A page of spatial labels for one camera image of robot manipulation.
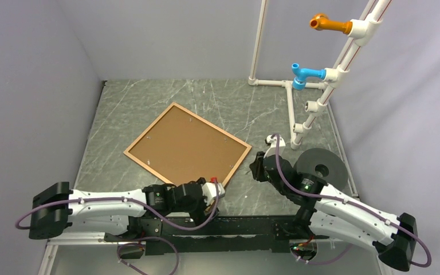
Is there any wooden picture frame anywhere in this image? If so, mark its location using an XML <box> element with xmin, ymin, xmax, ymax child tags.
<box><xmin>124</xmin><ymin>103</ymin><xmax>252</xmax><ymax>186</ymax></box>

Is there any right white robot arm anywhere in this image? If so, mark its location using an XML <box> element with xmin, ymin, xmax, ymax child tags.
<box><xmin>249</xmin><ymin>148</ymin><xmax>417</xmax><ymax>272</ymax></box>

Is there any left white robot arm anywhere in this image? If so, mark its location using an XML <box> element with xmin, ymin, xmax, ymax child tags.
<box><xmin>25</xmin><ymin>178</ymin><xmax>225</xmax><ymax>241</ymax></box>

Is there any blue pipe fitting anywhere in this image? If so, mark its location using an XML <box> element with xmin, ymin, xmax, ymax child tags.
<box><xmin>291</xmin><ymin>63</ymin><xmax>327</xmax><ymax>90</ymax></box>

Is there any orange pipe fitting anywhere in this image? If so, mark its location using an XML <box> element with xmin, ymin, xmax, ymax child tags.
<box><xmin>309</xmin><ymin>13</ymin><xmax>353</xmax><ymax>34</ymax></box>

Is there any white PVC pipe stand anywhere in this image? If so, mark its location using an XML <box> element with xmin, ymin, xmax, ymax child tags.
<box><xmin>247</xmin><ymin>0</ymin><xmax>392</xmax><ymax>151</ymax></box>

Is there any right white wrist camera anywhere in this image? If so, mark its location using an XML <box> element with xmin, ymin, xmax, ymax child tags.
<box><xmin>264</xmin><ymin>134</ymin><xmax>286</xmax><ymax>158</ymax></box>

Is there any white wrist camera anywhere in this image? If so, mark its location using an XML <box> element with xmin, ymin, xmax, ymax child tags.
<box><xmin>202</xmin><ymin>177</ymin><xmax>226</xmax><ymax>204</ymax></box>
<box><xmin>264</xmin><ymin>134</ymin><xmax>286</xmax><ymax>158</ymax></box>

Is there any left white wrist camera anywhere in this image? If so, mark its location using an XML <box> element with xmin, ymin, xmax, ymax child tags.
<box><xmin>202</xmin><ymin>177</ymin><xmax>226</xmax><ymax>204</ymax></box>

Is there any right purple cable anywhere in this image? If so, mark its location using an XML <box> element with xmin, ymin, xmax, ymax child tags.
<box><xmin>273</xmin><ymin>132</ymin><xmax>433</xmax><ymax>268</ymax></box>

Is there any purple cable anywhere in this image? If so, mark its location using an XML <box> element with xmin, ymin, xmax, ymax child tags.
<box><xmin>273</xmin><ymin>132</ymin><xmax>433</xmax><ymax>268</ymax></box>
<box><xmin>15</xmin><ymin>180</ymin><xmax>221</xmax><ymax>275</ymax></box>

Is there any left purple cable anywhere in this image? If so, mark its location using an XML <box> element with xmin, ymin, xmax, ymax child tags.
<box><xmin>15</xmin><ymin>180</ymin><xmax>221</xmax><ymax>275</ymax></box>

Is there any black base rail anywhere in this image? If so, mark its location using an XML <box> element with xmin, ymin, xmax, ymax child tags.
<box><xmin>104</xmin><ymin>215</ymin><xmax>312</xmax><ymax>256</ymax></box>

